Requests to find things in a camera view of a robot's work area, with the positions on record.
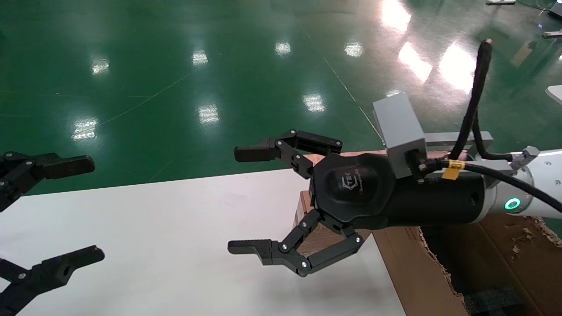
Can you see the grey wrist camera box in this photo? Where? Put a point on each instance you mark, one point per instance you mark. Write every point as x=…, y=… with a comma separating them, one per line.
x=399, y=131

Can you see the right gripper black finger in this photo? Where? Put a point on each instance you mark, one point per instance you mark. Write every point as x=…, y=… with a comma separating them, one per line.
x=272, y=252
x=259, y=152

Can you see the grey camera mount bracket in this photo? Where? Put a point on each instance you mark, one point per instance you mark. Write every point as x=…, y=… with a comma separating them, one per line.
x=443, y=138

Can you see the black foam block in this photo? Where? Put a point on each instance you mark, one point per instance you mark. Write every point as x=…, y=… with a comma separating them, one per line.
x=494, y=303

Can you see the grey flat floor base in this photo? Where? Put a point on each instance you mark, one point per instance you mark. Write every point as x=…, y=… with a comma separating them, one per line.
x=500, y=2

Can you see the wooden plywood board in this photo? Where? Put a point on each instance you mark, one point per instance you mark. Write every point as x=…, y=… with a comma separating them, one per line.
x=439, y=154

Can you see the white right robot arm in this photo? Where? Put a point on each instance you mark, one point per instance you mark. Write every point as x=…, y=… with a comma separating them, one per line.
x=544, y=175

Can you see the white rounded table edge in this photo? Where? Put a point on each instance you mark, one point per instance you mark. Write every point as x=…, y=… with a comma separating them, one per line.
x=555, y=94

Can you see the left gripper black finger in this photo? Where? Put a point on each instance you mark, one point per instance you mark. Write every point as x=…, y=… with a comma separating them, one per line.
x=66, y=166
x=52, y=272

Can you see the big open cardboard box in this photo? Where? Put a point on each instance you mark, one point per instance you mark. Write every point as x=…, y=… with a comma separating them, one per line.
x=408, y=272

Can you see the small taped cardboard box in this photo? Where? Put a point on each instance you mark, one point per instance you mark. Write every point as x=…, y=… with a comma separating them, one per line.
x=327, y=240

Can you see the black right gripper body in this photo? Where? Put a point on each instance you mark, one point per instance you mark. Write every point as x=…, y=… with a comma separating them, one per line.
x=351, y=188

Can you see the grey machine corner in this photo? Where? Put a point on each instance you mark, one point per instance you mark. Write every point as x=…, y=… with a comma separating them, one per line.
x=556, y=8

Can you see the grey floor bar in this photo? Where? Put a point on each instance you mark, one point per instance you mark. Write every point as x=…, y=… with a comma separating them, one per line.
x=552, y=34

